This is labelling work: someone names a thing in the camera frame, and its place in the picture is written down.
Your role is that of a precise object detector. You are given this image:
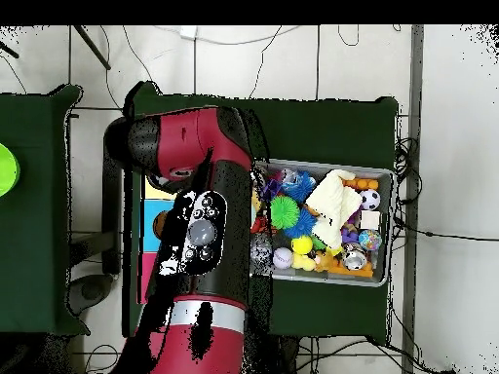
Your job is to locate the plain yellow ball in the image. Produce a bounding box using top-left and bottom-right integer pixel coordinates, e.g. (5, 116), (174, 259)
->
(290, 234), (314, 256)

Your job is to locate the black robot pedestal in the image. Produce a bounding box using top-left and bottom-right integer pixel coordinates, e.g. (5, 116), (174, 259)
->
(249, 333), (313, 374)

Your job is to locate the cream muslin cloth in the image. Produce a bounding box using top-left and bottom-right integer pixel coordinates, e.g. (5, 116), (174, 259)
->
(303, 168), (363, 250)

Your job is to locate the clear mesh bin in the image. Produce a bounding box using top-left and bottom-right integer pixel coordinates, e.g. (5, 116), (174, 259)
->
(249, 158), (395, 287)

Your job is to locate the thin black rod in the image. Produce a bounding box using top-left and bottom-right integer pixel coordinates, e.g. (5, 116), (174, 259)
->
(69, 24), (112, 73)

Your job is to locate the small black white soccer ball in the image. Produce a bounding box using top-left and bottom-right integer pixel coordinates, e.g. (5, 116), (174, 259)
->
(358, 189), (382, 211)

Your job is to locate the blue spiky rubber ball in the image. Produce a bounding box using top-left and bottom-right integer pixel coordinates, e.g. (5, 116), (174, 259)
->
(285, 209), (318, 239)

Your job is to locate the blue furry monster toy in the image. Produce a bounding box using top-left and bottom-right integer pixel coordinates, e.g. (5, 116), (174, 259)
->
(282, 170), (317, 203)

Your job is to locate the dark green table cloth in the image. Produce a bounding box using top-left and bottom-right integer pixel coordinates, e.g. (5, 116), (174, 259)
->
(123, 80), (401, 344)
(0, 84), (86, 338)

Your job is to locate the black upright panel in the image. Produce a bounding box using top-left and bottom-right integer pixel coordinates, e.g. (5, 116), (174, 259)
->
(102, 159), (124, 276)

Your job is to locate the grey round base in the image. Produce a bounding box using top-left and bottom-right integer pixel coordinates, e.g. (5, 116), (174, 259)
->
(68, 272), (114, 317)

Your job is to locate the grey vertical beam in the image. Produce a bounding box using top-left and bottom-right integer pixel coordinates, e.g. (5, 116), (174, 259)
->
(401, 24), (426, 374)

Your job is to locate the plain wooden cube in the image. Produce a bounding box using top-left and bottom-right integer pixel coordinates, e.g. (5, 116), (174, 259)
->
(360, 209), (381, 231)

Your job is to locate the small globe print ball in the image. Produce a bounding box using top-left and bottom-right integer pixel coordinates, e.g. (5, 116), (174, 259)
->
(358, 229), (382, 252)

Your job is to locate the bright green cup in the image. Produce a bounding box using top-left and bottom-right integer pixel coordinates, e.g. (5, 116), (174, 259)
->
(0, 142), (20, 199)

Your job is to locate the wooden box with three holes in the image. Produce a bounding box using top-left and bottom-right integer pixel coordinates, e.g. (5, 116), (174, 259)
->
(138, 174), (176, 305)

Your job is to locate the green spiky rubber ball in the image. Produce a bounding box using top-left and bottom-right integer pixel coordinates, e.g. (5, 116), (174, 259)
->
(268, 194), (301, 230)

